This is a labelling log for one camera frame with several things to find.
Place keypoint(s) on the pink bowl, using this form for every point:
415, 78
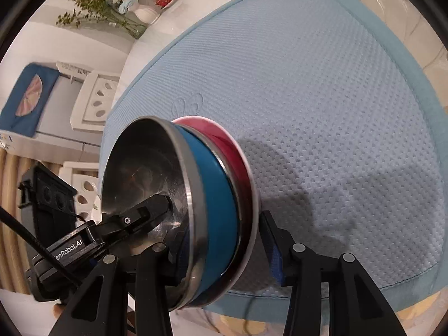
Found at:
258, 213

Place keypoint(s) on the red steel bowl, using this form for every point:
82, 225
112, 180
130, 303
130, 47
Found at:
234, 157

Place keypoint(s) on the beige ribbed panel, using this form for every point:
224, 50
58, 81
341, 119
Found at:
12, 217

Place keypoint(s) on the light blue placemat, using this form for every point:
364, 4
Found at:
315, 112

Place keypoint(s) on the blue steel bowl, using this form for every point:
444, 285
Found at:
210, 199

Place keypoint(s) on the white ceramic vase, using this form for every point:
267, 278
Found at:
148, 14

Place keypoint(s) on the glass vase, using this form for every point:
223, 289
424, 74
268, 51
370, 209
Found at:
134, 28

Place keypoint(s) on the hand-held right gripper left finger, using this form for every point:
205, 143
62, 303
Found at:
175, 255

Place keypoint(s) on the green flower stems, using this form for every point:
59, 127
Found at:
87, 5

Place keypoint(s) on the blue cloth cover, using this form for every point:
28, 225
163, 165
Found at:
28, 94

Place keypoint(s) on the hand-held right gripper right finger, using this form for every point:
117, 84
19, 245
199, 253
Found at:
273, 248

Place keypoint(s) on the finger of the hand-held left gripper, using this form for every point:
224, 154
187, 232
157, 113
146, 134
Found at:
140, 215

